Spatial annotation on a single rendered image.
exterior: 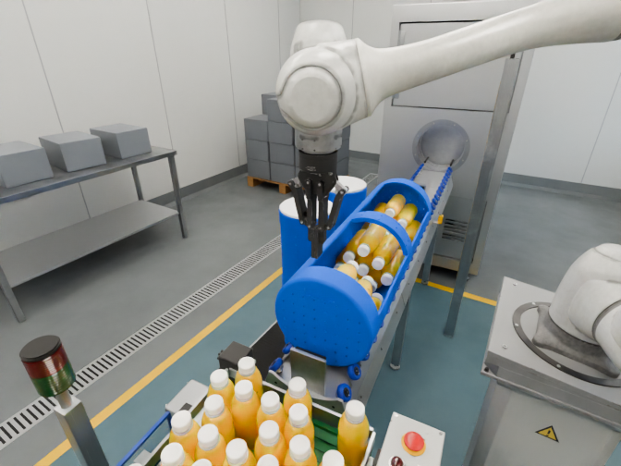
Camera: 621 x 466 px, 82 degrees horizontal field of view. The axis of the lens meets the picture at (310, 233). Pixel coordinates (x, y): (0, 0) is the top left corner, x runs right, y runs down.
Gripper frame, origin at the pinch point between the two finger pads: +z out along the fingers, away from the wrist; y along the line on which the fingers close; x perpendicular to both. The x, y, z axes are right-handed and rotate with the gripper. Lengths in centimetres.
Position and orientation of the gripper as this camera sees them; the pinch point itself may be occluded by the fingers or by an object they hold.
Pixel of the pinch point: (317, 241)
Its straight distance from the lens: 78.3
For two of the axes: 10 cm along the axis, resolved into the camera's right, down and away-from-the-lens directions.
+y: 9.0, 2.0, -3.9
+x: 4.4, -4.1, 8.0
